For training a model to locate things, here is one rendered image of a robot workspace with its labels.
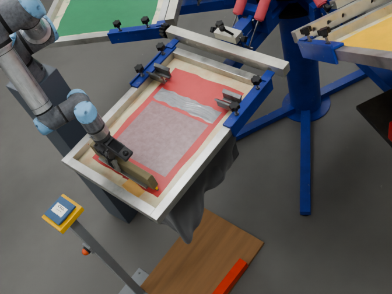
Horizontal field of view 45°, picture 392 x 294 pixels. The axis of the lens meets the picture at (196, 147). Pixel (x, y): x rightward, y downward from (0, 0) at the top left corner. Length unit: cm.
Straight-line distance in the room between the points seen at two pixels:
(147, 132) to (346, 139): 143
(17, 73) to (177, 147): 69
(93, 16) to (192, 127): 114
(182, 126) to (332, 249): 113
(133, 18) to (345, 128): 147
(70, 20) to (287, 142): 153
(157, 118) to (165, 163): 26
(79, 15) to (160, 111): 104
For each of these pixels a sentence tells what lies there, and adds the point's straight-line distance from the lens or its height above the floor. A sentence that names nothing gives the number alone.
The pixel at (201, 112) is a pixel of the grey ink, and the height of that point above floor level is 96.
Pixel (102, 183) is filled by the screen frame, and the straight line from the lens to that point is 197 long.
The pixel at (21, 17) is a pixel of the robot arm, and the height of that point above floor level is 166.
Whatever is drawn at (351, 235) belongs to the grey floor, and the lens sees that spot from 274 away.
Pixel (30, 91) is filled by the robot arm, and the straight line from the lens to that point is 179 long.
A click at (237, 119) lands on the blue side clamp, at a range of 193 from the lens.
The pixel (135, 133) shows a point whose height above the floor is 95.
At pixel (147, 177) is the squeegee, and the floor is 105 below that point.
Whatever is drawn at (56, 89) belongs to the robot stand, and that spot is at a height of 112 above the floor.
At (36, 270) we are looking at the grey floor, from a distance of 320.
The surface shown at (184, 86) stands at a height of 95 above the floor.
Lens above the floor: 246
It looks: 50 degrees down
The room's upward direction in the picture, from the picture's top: 23 degrees counter-clockwise
